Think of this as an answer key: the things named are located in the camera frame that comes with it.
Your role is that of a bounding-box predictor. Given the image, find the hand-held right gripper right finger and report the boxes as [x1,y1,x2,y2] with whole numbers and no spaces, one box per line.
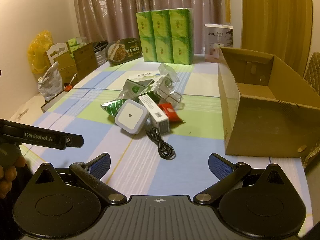
[192,153,288,205]

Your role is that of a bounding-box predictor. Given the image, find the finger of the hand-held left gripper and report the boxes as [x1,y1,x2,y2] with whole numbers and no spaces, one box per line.
[66,133,84,148]

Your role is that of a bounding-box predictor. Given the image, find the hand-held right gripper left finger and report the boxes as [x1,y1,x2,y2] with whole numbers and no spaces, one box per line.
[34,152,128,205]

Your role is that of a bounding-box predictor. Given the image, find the green striped snack packet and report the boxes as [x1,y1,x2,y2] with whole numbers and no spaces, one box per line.
[100,99,128,118]

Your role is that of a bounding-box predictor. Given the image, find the white square night light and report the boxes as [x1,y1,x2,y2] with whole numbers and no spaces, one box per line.
[115,99,147,134]

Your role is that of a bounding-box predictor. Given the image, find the brown cardboard box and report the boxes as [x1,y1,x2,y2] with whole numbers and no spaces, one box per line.
[217,46,320,157]

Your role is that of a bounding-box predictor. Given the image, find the black cable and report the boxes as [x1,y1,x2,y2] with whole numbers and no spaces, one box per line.
[146,127,176,159]

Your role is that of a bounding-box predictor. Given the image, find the red snack packet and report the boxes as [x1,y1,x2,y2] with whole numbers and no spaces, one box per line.
[159,103,185,123]

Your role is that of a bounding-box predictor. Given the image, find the long white barcode box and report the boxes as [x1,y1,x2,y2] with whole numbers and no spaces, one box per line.
[138,95,171,134]

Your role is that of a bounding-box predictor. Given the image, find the clear bag with metal hook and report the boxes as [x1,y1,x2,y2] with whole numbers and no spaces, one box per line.
[162,89,184,111]
[153,74,176,98]

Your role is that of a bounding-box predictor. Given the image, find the green and white spray box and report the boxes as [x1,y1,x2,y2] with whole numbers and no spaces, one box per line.
[124,79,160,99]

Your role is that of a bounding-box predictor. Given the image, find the white tablet box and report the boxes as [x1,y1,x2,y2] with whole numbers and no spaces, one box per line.
[130,72,161,81]

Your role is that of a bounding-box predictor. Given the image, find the checked cloth desktop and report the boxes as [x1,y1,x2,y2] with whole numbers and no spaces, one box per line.
[9,54,309,198]

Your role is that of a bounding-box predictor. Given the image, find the person's left hand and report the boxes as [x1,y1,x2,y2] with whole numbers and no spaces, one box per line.
[0,156,26,199]

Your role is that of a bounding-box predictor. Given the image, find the silver foil bag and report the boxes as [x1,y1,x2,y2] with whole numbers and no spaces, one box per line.
[37,62,63,102]

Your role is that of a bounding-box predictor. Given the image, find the small brown cardboard carton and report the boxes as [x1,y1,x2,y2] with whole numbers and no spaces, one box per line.
[54,54,78,86]

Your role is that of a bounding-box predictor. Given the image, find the tall brown cardboard carton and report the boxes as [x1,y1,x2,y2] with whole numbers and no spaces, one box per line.
[72,42,98,81]

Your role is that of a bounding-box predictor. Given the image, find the white cutout cardboard piece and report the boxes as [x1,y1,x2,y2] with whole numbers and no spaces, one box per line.
[46,42,70,68]

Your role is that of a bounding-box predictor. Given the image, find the stack of disposable bowls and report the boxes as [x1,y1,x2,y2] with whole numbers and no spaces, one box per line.
[94,41,108,67]

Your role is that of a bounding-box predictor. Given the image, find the yellow plastic bag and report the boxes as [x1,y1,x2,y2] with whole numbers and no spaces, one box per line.
[27,30,54,74]

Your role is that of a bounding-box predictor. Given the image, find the small green tissue packs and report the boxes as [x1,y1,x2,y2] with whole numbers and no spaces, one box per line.
[67,37,87,52]

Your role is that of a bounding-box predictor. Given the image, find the black oval instant meal bowl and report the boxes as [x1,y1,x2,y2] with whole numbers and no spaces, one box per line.
[105,37,143,66]

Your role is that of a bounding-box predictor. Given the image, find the white humidifier box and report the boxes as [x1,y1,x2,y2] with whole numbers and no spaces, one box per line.
[204,24,234,62]

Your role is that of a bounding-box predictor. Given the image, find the green tissue multipack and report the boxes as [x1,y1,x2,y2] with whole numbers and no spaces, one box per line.
[136,8,194,65]

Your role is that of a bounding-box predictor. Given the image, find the beige patterned curtain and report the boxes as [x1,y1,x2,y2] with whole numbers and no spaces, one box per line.
[71,0,223,55]

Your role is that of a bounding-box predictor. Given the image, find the yellow wooden door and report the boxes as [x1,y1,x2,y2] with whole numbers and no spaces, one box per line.
[241,0,313,63]

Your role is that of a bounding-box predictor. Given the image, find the red handled screwdriver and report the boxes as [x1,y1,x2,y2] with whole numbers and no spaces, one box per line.
[64,73,78,92]

